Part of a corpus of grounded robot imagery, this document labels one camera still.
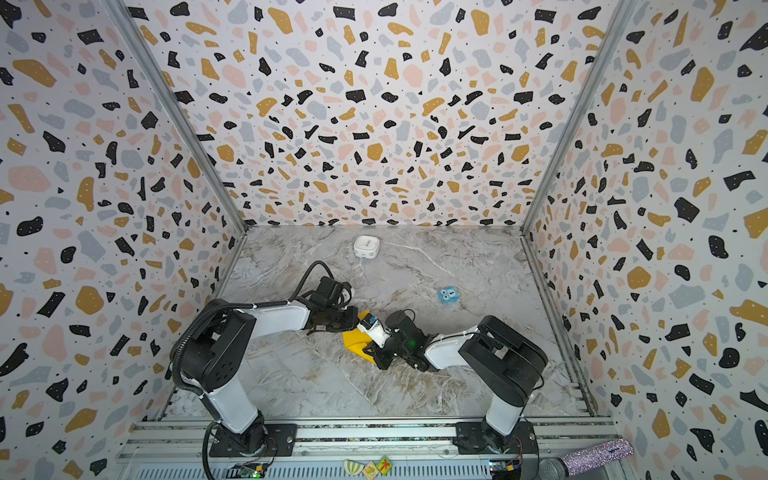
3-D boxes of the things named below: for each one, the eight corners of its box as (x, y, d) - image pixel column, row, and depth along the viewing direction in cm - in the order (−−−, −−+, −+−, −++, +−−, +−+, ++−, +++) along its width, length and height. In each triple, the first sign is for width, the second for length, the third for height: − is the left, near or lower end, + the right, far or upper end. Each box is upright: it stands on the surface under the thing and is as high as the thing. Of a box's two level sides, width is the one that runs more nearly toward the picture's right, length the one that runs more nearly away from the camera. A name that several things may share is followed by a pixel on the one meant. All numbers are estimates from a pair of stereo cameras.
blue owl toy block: (438, 303, 102) (439, 299, 101) (437, 290, 106) (438, 286, 104) (460, 303, 103) (461, 300, 101) (458, 290, 106) (459, 286, 104)
